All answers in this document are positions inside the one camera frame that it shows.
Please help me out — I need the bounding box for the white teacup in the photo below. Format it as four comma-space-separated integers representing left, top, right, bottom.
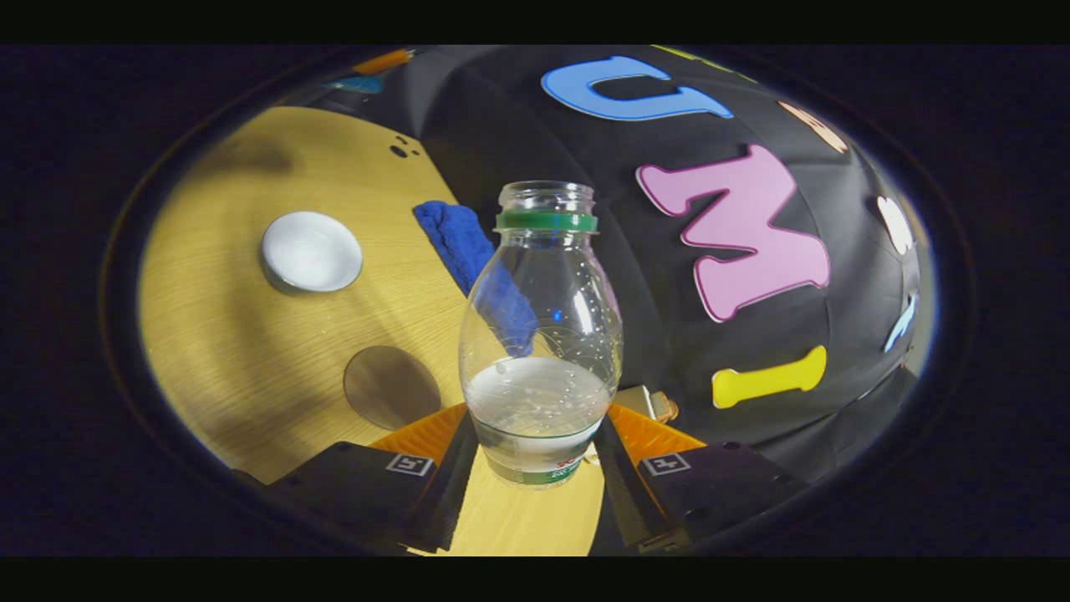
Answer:
260, 210, 364, 295

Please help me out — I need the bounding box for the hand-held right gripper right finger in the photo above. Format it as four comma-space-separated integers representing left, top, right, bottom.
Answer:
588, 402, 809, 556

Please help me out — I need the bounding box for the round brown coaster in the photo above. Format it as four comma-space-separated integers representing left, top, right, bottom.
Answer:
343, 344, 443, 431

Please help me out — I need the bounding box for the black backdrop cloth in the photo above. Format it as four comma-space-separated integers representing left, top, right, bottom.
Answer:
368, 46, 937, 486

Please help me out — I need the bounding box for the clear plastic water bottle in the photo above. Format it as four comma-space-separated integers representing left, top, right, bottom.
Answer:
457, 180, 624, 491

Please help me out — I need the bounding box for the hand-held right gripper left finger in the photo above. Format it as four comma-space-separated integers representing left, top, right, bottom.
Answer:
266, 402, 482, 554

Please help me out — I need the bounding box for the blue towel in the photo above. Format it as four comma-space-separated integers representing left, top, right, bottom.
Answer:
412, 200, 541, 360

